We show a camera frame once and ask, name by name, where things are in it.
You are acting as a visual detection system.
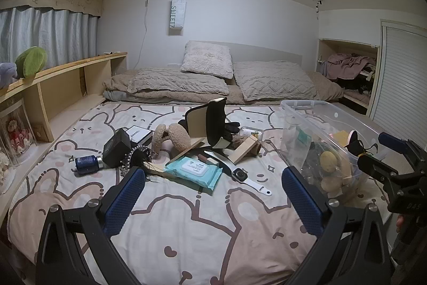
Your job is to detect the long knitted beige pillow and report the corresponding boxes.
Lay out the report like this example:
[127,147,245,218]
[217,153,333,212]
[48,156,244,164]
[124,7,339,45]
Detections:
[127,67,230,95]

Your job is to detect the wooden wall alcove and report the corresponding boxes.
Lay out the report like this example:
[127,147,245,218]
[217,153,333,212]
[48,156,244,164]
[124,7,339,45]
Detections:
[317,38,381,110]

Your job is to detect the fluffy beige pillow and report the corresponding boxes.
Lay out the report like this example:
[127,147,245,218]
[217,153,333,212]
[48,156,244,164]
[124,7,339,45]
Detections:
[181,41,234,79]

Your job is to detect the teal card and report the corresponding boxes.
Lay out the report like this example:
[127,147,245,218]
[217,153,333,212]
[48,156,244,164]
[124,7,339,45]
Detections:
[295,129,312,153]

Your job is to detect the blue bottle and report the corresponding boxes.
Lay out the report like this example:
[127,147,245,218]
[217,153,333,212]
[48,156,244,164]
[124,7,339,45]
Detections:
[75,155,104,172]

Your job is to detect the purple plush toy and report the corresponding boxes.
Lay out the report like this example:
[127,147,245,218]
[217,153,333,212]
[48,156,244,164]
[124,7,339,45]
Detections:
[0,62,19,90]

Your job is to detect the wooden arch piece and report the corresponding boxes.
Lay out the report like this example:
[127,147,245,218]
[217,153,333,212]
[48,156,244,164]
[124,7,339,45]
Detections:
[320,174,351,197]

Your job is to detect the wooden bedside shelf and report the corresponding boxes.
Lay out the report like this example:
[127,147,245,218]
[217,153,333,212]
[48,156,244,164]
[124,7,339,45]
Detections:
[0,52,128,172]

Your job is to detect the black and beige case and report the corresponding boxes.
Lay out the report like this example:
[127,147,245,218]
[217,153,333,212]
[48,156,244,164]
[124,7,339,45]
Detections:
[178,97,229,149]

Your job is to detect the wooden block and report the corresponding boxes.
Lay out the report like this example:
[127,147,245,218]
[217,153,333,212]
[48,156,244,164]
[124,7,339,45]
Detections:
[228,135,259,165]

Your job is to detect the white box black edge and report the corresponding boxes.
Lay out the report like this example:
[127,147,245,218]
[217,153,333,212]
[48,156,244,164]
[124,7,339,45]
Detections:
[125,126,154,143]

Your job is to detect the white hanging cable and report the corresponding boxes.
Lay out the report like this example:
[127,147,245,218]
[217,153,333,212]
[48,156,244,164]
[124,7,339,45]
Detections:
[135,0,179,70]

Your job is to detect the hanging white paper bag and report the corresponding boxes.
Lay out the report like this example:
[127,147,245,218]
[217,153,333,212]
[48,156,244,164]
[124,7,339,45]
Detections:
[168,0,185,37]

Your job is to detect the dark clothes pile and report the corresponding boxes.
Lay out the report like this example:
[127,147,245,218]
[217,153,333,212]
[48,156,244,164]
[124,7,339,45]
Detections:
[334,71,376,97]

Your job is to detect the white louvred door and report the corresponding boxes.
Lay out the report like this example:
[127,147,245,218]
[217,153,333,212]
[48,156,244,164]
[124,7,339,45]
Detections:
[369,19,427,135]

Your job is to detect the yellow round sponge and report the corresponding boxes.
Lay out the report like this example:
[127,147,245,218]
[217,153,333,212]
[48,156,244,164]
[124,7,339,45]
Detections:
[320,151,338,173]

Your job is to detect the thin metal rod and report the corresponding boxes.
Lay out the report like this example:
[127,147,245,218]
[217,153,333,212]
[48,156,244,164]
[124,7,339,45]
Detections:
[265,141,285,157]

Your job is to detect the long wooden strip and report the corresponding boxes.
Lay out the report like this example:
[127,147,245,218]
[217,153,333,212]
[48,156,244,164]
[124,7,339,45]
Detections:
[170,138,205,162]

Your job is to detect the clear jar fruit label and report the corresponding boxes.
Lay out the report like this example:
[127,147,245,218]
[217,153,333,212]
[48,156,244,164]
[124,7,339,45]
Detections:
[240,126,262,139]

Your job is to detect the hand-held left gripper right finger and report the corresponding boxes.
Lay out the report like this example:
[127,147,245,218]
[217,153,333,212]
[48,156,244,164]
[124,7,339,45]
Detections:
[281,166,392,285]

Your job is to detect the beige fluffy earmuffs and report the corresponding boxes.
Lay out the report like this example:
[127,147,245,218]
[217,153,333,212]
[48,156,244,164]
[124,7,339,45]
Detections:
[152,123,191,159]

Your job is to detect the bear printed bed sheet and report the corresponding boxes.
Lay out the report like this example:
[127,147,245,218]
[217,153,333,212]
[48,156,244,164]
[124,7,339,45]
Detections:
[7,101,391,285]

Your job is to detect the pale blue curtain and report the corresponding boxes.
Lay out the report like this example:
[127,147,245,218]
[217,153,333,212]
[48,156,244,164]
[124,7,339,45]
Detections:
[0,6,101,70]

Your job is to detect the pink clothes pile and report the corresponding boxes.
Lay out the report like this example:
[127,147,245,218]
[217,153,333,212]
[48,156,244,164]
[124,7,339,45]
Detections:
[325,53,377,80]

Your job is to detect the black gloves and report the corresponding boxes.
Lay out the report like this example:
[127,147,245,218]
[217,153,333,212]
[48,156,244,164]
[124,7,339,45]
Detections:
[224,121,241,142]

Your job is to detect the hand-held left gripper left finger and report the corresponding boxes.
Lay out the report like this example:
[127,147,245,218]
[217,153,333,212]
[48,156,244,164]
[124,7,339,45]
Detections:
[35,166,149,285]

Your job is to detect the beige duvet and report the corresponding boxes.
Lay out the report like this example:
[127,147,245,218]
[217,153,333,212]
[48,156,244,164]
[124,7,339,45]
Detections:
[102,69,344,104]

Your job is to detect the wide knitted beige pillow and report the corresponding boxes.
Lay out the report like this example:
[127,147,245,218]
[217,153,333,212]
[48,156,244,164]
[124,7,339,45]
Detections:
[234,61,317,102]

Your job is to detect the teal wet wipes pack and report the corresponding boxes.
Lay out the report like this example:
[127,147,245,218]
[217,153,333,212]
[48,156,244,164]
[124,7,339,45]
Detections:
[165,155,223,195]

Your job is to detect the green plush toy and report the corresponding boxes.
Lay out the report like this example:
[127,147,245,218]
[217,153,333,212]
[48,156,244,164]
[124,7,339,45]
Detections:
[15,46,49,79]

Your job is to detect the brown plush tube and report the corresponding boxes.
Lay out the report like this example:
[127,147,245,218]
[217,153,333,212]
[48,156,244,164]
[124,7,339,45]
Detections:
[234,135,261,156]

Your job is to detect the white strap smartwatch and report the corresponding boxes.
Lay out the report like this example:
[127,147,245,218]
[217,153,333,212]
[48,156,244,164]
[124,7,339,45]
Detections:
[203,150,272,197]

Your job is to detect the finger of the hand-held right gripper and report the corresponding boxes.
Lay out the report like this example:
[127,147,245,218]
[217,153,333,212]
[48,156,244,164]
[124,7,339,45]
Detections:
[378,132,427,172]
[357,154,406,185]

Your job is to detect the clear plastic container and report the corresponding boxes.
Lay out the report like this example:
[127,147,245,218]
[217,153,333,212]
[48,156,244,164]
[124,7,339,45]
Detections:
[280,100,392,205]

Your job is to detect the clear display box with doll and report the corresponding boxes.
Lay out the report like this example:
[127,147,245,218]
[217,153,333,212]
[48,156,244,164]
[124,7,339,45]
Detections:
[0,98,37,165]

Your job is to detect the black brown strap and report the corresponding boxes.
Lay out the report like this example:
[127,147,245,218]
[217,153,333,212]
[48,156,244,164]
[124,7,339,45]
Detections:
[350,131,379,156]

